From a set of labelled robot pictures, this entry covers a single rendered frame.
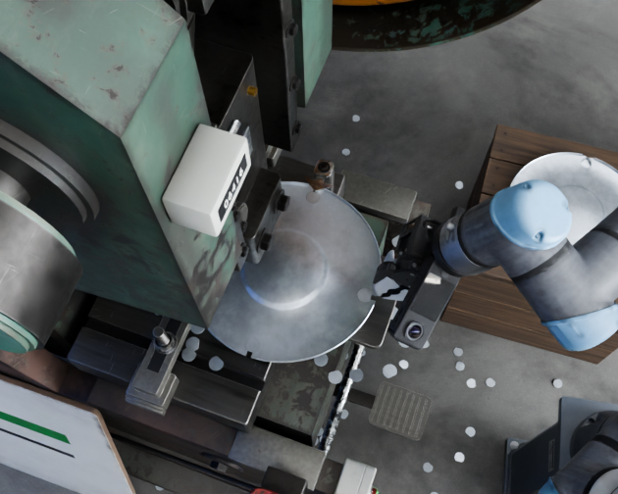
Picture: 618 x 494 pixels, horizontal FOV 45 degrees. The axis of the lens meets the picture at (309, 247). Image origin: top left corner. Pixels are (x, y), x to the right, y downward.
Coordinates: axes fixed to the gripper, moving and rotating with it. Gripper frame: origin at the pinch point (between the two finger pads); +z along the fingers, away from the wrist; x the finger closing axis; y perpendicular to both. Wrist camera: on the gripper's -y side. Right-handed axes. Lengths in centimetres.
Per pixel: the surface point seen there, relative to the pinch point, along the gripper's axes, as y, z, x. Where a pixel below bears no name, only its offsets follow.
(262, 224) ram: -1.9, -8.5, 21.8
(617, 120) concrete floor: 102, 51, -77
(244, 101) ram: 3.9, -23.1, 31.6
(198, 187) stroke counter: -17, -44, 35
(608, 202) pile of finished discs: 52, 21, -54
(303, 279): -0.9, 5.4, 10.0
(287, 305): -5.3, 6.0, 10.8
